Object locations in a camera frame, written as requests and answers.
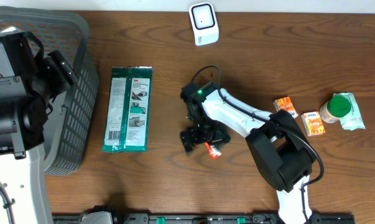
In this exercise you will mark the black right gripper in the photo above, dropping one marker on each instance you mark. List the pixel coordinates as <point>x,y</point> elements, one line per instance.
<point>221,136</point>

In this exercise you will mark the red and white package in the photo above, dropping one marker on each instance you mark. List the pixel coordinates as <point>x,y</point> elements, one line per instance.
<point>213,151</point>

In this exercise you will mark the dark green package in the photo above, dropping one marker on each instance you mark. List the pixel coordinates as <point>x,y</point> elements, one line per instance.
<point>128,110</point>

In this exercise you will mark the orange tissue pack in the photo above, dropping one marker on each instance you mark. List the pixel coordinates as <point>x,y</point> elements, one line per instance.
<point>285,104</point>
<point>313,123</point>

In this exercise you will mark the green lidded small jar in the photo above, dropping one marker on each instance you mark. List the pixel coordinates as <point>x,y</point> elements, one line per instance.
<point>334,109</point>

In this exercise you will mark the mint green wipes packet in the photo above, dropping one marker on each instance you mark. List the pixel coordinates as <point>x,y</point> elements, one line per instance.
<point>353,120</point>

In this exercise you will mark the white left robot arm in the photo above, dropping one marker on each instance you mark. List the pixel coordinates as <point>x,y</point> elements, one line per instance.
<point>30,80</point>

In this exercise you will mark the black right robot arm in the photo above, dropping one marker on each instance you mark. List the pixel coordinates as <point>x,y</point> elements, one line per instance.
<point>281,152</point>

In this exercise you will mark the white barcode scanner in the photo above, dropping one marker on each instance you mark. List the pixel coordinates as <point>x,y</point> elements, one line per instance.
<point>204,23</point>

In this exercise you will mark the grey plastic mesh basket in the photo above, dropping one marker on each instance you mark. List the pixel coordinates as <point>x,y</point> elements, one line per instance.
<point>67,128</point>

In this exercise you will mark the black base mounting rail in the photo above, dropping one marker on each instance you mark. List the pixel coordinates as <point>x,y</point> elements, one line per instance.
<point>104,214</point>

